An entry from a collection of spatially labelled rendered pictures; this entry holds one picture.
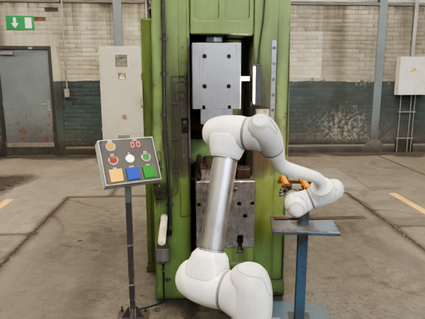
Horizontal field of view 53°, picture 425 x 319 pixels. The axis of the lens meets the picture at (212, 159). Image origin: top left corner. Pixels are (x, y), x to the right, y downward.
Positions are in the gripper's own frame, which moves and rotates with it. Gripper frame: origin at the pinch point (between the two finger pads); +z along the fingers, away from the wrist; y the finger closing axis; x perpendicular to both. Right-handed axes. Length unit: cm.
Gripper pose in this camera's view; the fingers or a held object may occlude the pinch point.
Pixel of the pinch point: (288, 188)
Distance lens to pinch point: 243.7
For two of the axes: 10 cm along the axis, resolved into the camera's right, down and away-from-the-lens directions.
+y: 10.0, 0.1, -0.7
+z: 0.8, -1.8, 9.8
